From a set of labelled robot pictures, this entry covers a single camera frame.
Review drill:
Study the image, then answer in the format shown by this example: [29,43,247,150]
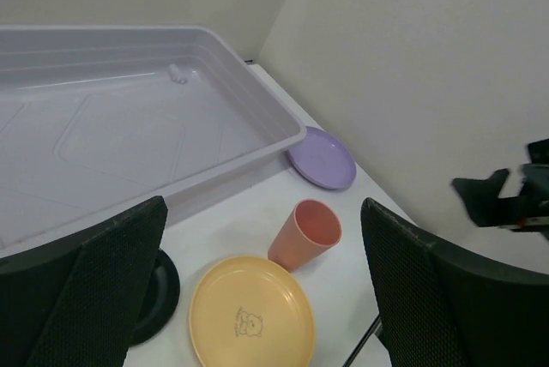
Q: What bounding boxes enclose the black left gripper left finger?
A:
[1,196,168,366]

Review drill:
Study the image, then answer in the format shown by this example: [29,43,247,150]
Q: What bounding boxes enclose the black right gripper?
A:
[452,139,548,238]

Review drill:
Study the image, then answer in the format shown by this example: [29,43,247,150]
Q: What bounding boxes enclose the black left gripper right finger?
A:
[360,198,548,366]

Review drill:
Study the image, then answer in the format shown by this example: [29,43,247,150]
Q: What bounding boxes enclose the pink plastic cup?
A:
[268,199,342,272]

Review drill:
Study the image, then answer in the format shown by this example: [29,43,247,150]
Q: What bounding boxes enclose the orange plastic plate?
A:
[189,256,316,366]

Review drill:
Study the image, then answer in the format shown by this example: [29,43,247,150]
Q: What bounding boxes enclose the grey plastic bin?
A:
[1,26,306,256]

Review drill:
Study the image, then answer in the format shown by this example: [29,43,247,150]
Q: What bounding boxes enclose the black glossy plate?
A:
[130,250,180,347]

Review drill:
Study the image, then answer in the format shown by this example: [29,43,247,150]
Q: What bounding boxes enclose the purple plastic plate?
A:
[287,126,357,191]

